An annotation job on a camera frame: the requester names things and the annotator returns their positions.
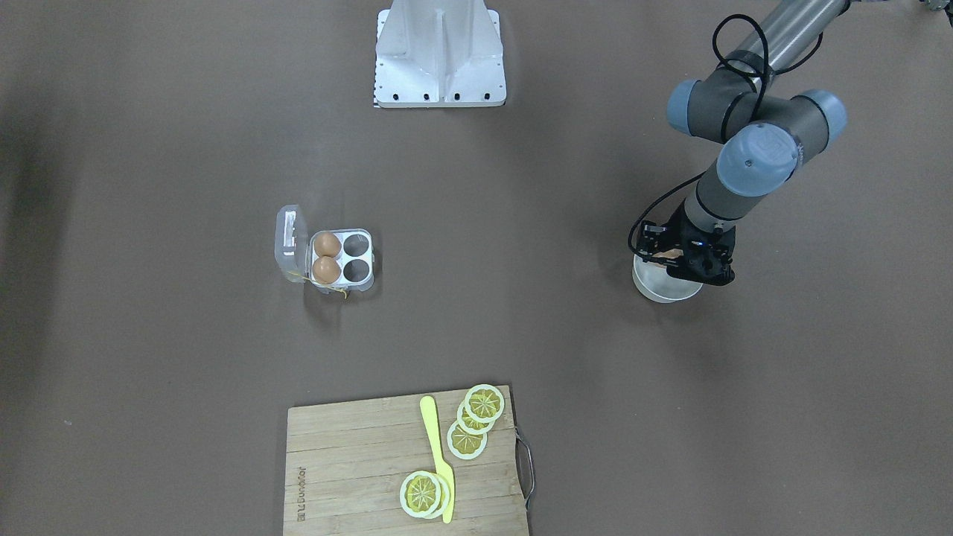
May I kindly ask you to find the brown egg from bowl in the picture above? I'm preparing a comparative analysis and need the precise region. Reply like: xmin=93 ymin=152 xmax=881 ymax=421
xmin=654 ymin=249 xmax=683 ymax=259

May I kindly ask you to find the clear plastic egg box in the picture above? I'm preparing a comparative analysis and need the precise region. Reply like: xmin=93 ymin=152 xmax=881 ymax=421
xmin=273 ymin=205 xmax=374 ymax=296

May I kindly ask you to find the black camera cable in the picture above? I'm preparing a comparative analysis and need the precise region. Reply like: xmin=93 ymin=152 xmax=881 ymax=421
xmin=628 ymin=173 xmax=707 ymax=258

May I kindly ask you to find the wooden cutting board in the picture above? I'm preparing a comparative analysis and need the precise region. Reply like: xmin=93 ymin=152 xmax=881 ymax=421
xmin=283 ymin=384 xmax=534 ymax=535

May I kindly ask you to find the brown egg in box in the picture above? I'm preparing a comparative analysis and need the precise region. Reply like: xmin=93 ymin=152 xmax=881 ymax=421
xmin=312 ymin=231 xmax=342 ymax=259
xmin=312 ymin=257 xmax=342 ymax=285

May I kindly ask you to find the lemon slice middle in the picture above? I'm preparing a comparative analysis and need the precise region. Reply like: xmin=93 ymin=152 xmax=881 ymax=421
xmin=456 ymin=404 xmax=496 ymax=436

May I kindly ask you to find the white ceramic bowl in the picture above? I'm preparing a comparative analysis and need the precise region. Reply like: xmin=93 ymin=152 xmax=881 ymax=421
xmin=632 ymin=255 xmax=704 ymax=303

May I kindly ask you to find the lemon slice near knife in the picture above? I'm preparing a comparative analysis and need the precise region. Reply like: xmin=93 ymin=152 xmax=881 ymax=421
xmin=398 ymin=470 xmax=450 ymax=520

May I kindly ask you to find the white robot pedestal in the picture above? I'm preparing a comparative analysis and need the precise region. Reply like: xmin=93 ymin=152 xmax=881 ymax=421
xmin=372 ymin=1 xmax=507 ymax=109

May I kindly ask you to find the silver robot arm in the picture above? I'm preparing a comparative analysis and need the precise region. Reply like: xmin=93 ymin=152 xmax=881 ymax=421
xmin=627 ymin=1 xmax=849 ymax=278

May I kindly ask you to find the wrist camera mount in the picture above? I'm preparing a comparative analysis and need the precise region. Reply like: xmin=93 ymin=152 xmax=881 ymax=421
xmin=682 ymin=228 xmax=736 ymax=286

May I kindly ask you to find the yellow plastic knife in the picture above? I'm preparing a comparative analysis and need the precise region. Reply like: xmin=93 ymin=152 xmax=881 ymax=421
xmin=419 ymin=395 xmax=456 ymax=525

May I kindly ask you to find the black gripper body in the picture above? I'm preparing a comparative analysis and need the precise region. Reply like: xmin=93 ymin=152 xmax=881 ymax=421
xmin=655 ymin=202 xmax=715 ymax=257

